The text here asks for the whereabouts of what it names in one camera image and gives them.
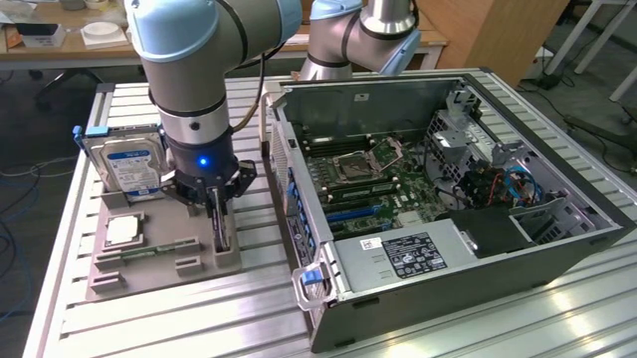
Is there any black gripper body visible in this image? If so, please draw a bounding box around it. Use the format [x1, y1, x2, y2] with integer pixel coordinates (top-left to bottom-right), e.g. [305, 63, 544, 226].
[166, 132, 244, 187]

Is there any grey parts rack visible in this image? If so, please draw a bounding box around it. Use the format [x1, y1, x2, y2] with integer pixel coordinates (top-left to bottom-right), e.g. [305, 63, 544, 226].
[85, 182, 245, 304]

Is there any silver CPU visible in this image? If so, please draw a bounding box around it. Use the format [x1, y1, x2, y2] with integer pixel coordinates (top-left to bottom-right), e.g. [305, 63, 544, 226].
[105, 215, 143, 245]

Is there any green RAM stick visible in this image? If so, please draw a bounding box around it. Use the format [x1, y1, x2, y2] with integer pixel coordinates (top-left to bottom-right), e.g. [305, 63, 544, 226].
[119, 240, 186, 262]

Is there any black RAM slot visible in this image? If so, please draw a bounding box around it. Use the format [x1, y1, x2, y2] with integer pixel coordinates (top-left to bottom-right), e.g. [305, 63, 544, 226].
[304, 134, 370, 145]
[326, 185, 401, 200]
[305, 138, 373, 148]
[328, 189, 402, 205]
[306, 142, 373, 153]
[322, 178, 397, 191]
[324, 181, 400, 195]
[308, 146, 376, 157]

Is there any CPU socket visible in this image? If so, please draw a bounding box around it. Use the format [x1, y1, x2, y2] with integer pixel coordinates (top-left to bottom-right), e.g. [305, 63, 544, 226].
[332, 151, 385, 176]

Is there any blue expansion slot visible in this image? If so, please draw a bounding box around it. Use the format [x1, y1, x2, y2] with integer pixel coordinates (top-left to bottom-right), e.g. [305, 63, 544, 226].
[326, 204, 380, 222]

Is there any metal socket cover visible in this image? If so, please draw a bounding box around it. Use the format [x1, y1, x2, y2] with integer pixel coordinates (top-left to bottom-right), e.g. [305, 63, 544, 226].
[370, 136, 408, 169]

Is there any grey power supply unit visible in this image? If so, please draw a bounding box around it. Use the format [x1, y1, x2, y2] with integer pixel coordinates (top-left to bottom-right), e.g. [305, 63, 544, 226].
[330, 218, 483, 295]

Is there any green motherboard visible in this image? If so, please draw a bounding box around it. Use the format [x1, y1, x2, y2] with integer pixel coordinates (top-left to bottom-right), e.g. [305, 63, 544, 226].
[293, 126, 449, 242]

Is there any white square block round top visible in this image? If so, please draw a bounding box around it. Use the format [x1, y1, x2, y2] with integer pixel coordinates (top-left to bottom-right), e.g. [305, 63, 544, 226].
[81, 21, 130, 50]

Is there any wooden desk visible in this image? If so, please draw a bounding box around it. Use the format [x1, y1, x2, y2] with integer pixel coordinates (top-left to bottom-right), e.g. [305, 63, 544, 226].
[0, 0, 449, 72]

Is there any perforated metal drive cage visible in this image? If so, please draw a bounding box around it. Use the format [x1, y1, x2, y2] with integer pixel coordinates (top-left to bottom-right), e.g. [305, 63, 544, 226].
[426, 107, 504, 183]

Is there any white box with black lid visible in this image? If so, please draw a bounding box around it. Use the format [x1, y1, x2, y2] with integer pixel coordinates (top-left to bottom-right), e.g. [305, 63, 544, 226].
[14, 22, 67, 48]

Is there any black power connector cluster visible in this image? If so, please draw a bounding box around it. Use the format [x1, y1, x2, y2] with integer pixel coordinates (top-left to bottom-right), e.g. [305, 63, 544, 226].
[457, 169, 492, 208]

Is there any black open PC case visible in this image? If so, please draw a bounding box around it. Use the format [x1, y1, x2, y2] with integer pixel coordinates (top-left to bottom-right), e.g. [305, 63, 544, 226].
[258, 72, 637, 354]

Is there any wooden cabinet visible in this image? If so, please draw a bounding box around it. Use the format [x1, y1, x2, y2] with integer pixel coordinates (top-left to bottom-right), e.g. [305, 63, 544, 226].
[421, 0, 572, 89]

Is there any black power adapter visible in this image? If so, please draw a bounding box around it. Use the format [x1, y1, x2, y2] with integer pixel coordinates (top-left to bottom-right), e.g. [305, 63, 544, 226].
[536, 73, 565, 90]

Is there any hard disk with blue frame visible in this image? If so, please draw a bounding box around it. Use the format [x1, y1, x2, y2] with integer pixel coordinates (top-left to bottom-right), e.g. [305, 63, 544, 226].
[73, 121, 174, 204]

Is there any beige retention bracket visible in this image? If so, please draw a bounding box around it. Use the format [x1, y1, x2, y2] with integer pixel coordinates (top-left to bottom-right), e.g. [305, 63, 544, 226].
[258, 82, 286, 145]

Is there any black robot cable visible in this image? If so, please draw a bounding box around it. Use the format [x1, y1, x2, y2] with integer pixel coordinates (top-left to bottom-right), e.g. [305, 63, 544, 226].
[232, 40, 290, 134]

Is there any black wire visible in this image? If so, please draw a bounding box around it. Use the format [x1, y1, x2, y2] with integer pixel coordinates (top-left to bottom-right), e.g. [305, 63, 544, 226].
[421, 139, 469, 210]

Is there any red wire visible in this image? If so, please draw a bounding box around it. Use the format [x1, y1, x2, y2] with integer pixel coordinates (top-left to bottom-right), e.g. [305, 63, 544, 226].
[485, 170, 500, 205]

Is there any blue wire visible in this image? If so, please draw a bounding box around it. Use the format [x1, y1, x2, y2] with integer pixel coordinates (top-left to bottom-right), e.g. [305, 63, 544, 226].
[503, 167, 544, 208]

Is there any white desk frame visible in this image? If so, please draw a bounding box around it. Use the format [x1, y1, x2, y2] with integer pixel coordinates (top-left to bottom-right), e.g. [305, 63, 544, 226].
[545, 0, 637, 101]

